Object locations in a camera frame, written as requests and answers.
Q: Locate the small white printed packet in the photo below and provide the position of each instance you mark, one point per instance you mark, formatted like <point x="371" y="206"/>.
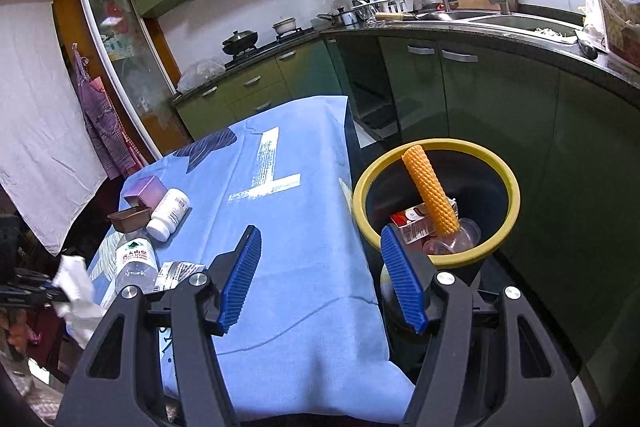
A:
<point x="175" y="274"/>

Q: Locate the clear plastic cup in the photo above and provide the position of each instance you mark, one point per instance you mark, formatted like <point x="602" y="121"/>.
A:
<point x="467" y="234"/>
<point x="440" y="248"/>

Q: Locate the clear bag brown contents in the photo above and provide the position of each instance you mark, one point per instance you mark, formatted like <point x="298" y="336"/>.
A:
<point x="620" y="17"/>

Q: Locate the black wok with lid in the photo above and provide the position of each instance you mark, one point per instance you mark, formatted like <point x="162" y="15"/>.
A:
<point x="240" y="43"/>

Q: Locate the blue star print tablecloth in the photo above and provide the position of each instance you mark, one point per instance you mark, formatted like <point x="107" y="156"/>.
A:
<point x="300" y="207"/>

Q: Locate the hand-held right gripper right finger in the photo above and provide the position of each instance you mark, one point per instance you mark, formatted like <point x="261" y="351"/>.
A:
<point x="402" y="277"/>

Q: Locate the steel saucepan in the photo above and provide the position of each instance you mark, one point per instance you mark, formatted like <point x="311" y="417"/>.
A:
<point x="345" y="17"/>

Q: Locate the purple checked apron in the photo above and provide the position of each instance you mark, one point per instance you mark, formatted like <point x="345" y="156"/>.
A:
<point x="100" y="117"/>

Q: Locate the black gas stove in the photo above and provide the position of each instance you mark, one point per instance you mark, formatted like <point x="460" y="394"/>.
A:
<point x="280" y="46"/>

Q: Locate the black bin yellow rim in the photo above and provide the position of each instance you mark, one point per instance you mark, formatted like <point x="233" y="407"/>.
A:
<point x="450" y="146"/>

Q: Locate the red drink can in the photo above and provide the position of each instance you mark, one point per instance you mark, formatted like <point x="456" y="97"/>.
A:
<point x="412" y="227"/>

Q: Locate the dark green base cabinet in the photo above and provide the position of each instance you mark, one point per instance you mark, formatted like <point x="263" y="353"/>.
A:
<point x="500" y="97"/>

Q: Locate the frosted glass sliding door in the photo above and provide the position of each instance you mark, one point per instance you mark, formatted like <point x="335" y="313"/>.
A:
<point x="125" y="57"/>

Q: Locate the steel kitchen sink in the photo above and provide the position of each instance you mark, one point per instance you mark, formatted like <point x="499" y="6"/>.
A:
<point x="525" y="24"/>

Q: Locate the yellow oil bottle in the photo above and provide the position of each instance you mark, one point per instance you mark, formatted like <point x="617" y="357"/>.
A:
<point x="337" y="3"/>

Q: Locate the clear plastic bag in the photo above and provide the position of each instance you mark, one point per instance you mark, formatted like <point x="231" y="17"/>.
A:
<point x="200" y="77"/>

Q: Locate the light green base cabinet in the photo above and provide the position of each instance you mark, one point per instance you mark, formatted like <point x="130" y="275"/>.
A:
<point x="250" y="92"/>

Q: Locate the white pill bottle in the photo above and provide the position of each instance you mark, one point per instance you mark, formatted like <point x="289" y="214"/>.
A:
<point x="167" y="214"/>

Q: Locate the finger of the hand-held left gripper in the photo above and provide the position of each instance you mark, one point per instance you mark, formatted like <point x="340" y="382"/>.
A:
<point x="30" y="294"/>

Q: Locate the pink cardboard box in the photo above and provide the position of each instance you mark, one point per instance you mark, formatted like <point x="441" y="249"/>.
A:
<point x="147" y="192"/>

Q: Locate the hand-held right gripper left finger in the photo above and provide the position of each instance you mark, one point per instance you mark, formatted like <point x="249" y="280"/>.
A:
<point x="240" y="277"/>

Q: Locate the white paper towel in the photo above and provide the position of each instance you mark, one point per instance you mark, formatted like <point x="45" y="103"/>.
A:
<point x="75" y="277"/>

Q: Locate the white hanging sheet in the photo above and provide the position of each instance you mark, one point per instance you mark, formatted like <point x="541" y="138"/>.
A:
<point x="40" y="107"/>

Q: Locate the brown plastic tray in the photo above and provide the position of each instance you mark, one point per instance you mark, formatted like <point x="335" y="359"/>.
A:
<point x="127" y="219"/>

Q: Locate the clear plastic water bottle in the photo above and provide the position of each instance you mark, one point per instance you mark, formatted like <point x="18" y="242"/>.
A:
<point x="135" y="262"/>

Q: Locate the orange corn cob toy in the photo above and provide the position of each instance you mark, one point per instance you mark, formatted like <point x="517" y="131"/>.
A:
<point x="430" y="192"/>

